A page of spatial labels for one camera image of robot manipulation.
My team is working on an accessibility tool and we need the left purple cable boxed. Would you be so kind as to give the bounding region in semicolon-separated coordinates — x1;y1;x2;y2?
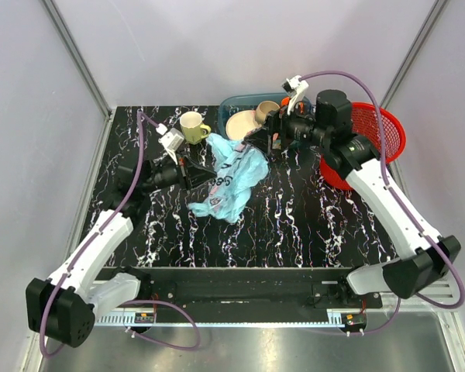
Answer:
38;110;168;357

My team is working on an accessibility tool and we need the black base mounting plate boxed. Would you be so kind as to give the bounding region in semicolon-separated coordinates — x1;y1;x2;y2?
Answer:
96;266;384;325

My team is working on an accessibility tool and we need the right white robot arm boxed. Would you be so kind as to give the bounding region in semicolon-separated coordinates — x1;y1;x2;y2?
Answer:
244;90;461;308

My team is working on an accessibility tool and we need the aluminium frame post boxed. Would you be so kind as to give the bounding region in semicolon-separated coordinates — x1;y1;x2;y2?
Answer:
380;0;450;110
40;0;112;119

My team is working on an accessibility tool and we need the left aluminium frame post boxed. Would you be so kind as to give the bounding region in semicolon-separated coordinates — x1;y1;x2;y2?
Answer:
40;0;112;119

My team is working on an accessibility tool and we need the red mesh trash bin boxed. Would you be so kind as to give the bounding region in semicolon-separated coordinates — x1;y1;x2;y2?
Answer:
319;102;406;191

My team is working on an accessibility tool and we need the light blue plastic trash bag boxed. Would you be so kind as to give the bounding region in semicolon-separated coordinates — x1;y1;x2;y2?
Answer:
188;133;269;223

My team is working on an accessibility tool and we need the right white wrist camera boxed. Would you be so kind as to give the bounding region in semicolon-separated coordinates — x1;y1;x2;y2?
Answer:
282;75;308;115

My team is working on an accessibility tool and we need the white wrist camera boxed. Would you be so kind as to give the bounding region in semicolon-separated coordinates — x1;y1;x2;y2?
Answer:
282;75;308;115
156;124;184;164

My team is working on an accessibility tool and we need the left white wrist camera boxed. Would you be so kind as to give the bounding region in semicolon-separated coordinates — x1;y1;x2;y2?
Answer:
156;124;184;164

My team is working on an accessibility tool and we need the beige brown ceramic cup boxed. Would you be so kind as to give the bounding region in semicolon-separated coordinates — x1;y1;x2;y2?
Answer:
254;101;280;125

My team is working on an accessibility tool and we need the teal plastic dish tub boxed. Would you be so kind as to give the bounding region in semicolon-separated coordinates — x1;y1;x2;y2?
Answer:
217;91;315;152

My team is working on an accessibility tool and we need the aluminium front rail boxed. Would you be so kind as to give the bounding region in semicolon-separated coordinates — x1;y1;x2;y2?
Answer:
36;281;460;330

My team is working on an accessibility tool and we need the cream floral plate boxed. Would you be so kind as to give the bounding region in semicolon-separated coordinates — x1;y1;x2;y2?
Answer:
226;110;266;141

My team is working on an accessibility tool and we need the orange plastic cup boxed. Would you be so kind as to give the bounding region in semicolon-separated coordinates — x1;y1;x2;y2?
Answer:
280;97;308;115

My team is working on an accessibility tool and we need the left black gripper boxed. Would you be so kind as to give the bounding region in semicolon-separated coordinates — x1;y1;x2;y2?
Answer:
142;148;218;195

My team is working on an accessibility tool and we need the yellow-green ceramic mug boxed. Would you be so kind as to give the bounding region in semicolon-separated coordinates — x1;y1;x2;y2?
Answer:
179;112;212;145

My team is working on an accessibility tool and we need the right aluminium frame post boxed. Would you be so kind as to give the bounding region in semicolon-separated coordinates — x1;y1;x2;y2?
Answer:
380;0;450;110

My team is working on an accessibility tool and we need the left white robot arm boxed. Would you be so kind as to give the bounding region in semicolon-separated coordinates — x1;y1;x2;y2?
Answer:
26;156;216;348

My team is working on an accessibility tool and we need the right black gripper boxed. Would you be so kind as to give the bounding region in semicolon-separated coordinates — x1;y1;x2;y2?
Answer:
244;96;330;157

